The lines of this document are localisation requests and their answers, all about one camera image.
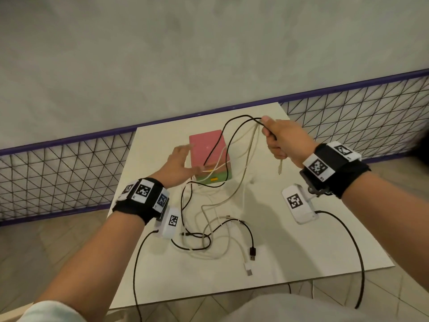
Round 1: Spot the pink box with green base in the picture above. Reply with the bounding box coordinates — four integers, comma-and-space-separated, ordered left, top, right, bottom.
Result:
189, 129, 233, 183

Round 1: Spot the person's white sleeve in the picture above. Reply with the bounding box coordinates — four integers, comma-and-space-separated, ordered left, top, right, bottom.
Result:
13, 300, 88, 322

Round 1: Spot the black left wrist camera cable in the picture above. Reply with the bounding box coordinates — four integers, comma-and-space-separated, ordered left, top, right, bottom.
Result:
133, 229, 159, 322

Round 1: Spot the white charging cable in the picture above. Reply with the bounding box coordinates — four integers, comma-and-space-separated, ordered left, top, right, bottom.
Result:
171, 157, 256, 277

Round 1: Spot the person's right hand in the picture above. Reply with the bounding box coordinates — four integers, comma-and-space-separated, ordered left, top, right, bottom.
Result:
261, 116, 319, 167

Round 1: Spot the beige charging cable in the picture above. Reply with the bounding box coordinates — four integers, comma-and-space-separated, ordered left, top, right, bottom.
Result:
200, 122, 285, 262

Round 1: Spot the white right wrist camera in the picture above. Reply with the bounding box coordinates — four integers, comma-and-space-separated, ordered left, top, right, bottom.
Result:
281, 184, 319, 226

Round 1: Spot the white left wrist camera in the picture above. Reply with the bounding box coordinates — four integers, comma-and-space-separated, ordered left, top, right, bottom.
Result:
154, 206, 180, 239

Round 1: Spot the black wristband with markers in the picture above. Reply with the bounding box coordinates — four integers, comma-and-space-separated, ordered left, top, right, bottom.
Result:
112, 178, 169, 226
299, 141, 371, 200

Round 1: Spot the purple framed wire fence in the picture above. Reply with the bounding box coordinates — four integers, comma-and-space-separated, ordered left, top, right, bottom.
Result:
0, 68, 429, 227

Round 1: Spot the black right wristband with markers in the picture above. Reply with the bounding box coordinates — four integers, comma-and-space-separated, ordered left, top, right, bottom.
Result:
299, 141, 371, 200

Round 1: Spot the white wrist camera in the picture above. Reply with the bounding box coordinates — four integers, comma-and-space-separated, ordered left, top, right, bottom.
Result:
154, 206, 180, 239
281, 184, 319, 226

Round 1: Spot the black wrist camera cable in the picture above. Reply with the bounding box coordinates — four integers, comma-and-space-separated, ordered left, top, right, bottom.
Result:
133, 229, 159, 322
314, 210, 366, 309

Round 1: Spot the person's left forearm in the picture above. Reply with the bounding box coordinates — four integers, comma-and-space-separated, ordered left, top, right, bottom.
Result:
33, 209, 147, 320

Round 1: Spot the person's right forearm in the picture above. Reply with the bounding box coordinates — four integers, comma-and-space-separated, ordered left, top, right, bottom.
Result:
339, 170, 429, 279

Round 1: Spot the black charging cable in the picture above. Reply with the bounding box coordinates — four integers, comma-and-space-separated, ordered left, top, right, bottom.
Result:
180, 114, 279, 263

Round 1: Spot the person's left hand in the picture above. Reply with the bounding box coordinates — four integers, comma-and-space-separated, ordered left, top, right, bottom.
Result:
157, 145, 204, 195

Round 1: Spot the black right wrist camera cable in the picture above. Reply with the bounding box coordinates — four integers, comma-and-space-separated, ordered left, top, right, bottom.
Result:
314, 210, 366, 309

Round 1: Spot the black left wristband with markers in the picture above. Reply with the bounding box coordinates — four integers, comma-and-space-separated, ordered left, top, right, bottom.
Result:
112, 178, 169, 226

